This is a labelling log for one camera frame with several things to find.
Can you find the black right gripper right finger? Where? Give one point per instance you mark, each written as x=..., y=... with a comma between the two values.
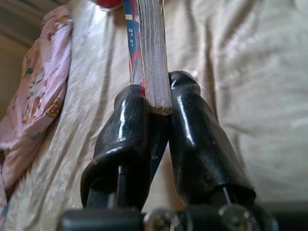
x=197, y=144

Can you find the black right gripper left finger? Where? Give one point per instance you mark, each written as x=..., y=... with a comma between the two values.
x=125, y=134

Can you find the colourful pink blue book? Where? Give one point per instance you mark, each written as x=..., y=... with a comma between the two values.
x=154, y=48

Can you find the bed with beige floral sheet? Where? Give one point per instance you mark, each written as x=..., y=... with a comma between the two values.
x=252, y=96

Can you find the pink cartoon print blanket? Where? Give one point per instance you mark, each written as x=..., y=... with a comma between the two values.
x=41, y=84

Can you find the red white blue star bolster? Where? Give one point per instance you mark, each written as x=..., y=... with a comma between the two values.
x=107, y=3

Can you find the grey pleated curtain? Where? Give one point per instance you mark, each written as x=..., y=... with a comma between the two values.
x=19, y=19

